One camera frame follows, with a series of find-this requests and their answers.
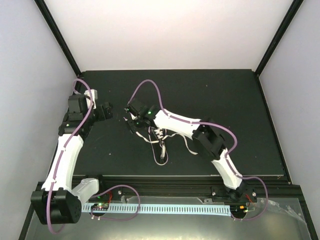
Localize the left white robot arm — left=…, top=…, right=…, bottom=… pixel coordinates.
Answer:
left=30, top=89, right=113, bottom=225

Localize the left black frame post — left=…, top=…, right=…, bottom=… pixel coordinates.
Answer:
left=34, top=0, right=82, bottom=77

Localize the right black frame post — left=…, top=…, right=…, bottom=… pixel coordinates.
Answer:
left=255, top=0, right=304, bottom=77

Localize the black aluminium mounting rail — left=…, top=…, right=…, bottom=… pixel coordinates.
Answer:
left=72, top=174, right=304, bottom=201

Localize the black sneaker white sole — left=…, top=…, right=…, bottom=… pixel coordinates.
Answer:
left=147, top=127, right=169, bottom=166

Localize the small circuit board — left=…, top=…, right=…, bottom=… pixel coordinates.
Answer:
left=91, top=202, right=109, bottom=211
left=230, top=205, right=256, bottom=213

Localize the black frame post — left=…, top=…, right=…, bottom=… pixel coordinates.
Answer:
left=34, top=0, right=82, bottom=77
left=255, top=0, right=304, bottom=77

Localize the white slotted cable duct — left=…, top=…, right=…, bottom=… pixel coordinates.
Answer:
left=81, top=202, right=231, bottom=217

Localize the left small circuit board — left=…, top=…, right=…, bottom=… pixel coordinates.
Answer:
left=91, top=202, right=109, bottom=211

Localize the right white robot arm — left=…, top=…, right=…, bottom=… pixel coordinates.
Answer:
left=124, top=99, right=246, bottom=202

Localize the right small circuit board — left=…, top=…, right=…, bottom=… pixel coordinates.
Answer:
left=230, top=205, right=256, bottom=213

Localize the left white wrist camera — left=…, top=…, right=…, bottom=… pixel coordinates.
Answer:
left=84, top=89, right=98, bottom=109

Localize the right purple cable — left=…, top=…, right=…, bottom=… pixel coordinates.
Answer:
left=128, top=79, right=270, bottom=222

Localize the white shoelace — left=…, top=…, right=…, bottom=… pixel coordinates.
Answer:
left=134, top=127, right=198, bottom=156

